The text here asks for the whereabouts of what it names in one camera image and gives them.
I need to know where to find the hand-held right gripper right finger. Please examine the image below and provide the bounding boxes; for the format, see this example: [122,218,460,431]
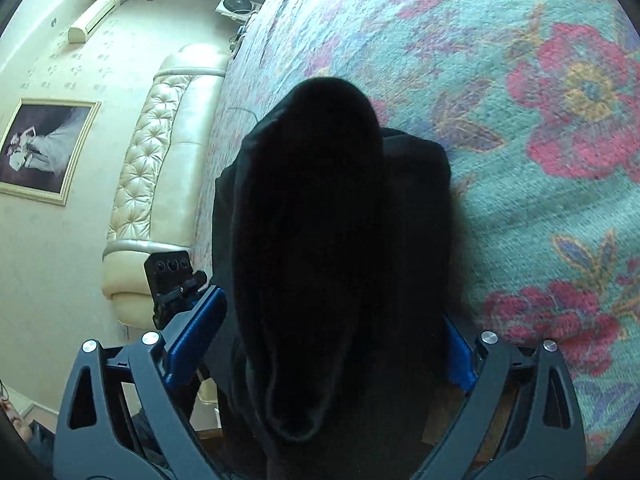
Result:
[415,317,588,480]

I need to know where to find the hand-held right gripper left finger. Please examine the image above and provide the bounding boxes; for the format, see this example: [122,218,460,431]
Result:
[52,285,228,480]

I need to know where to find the black pants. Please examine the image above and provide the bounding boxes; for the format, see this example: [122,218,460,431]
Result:
[210,76,473,480]

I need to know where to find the cream tufted headboard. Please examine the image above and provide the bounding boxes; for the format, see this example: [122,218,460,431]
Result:
[101,42,231,331]

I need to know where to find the gold framed picture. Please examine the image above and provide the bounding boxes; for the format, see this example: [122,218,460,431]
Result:
[0,97,102,207]

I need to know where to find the floral woven blanket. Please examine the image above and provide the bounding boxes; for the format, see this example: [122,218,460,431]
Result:
[192,0,640,461]

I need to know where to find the white square fan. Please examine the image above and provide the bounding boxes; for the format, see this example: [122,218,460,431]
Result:
[215,0,262,23]

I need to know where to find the white wall air conditioner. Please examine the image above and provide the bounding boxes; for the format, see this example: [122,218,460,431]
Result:
[67,0,122,44]

